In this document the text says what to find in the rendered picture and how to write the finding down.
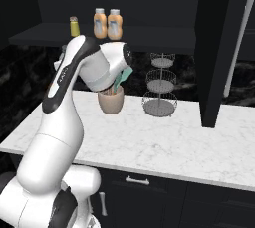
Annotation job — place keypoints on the brown wooden utensil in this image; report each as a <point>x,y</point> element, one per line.
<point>107,91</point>

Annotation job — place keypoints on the orange condiment bottle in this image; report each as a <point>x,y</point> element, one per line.
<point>115,28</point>
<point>100,26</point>

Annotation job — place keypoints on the beige utensil pot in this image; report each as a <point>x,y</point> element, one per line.
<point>111,102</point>

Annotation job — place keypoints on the black cabinet shelf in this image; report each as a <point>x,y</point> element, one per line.
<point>156,41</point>

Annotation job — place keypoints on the black drawer front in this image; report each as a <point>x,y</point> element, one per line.
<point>156,188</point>

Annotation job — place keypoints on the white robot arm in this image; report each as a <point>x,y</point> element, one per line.
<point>56,145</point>

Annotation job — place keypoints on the teal spatula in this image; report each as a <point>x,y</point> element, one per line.
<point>122,76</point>

